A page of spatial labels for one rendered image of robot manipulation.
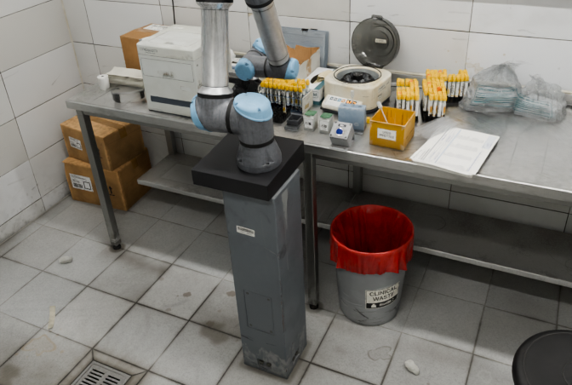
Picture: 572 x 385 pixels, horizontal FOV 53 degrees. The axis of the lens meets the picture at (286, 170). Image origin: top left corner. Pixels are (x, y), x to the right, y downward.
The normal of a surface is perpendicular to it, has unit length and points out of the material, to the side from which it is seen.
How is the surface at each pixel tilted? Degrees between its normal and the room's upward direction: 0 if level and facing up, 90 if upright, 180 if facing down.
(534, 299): 0
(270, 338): 90
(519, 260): 0
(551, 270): 0
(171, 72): 90
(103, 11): 90
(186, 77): 90
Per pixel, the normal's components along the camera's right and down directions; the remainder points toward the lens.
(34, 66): 0.90, 0.18
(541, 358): -0.01, -0.84
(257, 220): -0.43, 0.48
